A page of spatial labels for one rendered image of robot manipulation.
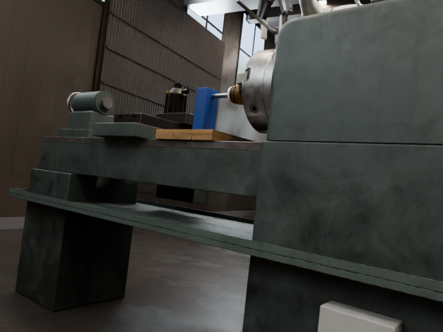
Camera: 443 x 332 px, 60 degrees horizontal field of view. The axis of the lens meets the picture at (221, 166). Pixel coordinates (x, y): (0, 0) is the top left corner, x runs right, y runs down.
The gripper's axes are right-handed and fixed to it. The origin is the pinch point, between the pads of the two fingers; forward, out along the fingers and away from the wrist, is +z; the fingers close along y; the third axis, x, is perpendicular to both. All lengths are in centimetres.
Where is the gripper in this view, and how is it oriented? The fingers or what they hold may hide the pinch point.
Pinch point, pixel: (273, 29)
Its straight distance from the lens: 152.4
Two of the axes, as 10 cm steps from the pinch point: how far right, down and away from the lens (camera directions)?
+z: -0.5, 10.0, 0.3
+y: 7.1, 0.6, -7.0
